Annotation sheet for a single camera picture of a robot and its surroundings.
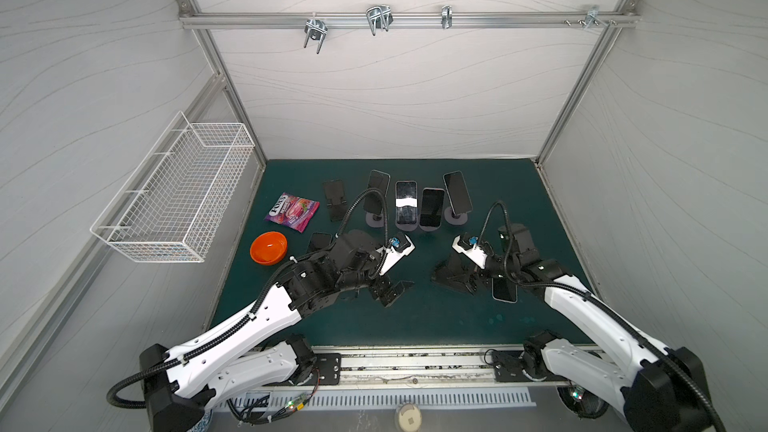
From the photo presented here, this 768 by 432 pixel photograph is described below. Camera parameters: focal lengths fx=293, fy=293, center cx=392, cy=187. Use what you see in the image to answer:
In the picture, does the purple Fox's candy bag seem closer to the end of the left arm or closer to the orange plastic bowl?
Result: the orange plastic bowl

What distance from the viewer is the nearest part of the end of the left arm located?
1.99 ft

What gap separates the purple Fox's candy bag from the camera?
3.37ft

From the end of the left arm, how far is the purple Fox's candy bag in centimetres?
48

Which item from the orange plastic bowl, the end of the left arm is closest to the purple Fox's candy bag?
the orange plastic bowl
